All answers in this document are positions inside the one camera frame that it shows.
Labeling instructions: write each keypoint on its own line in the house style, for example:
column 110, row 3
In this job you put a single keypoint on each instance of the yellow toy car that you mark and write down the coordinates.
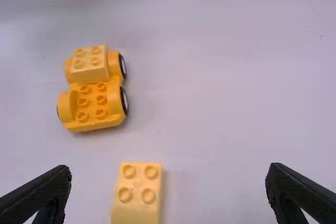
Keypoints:
column 92, row 95

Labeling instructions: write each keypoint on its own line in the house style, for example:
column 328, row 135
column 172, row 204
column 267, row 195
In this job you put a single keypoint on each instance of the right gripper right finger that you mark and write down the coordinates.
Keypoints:
column 299, row 195

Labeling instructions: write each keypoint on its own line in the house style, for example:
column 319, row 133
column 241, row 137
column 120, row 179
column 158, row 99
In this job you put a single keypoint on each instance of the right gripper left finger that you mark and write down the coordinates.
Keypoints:
column 31, row 200

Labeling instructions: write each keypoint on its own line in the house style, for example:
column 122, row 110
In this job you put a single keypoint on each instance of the yellow toy brick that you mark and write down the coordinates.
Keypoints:
column 137, row 192

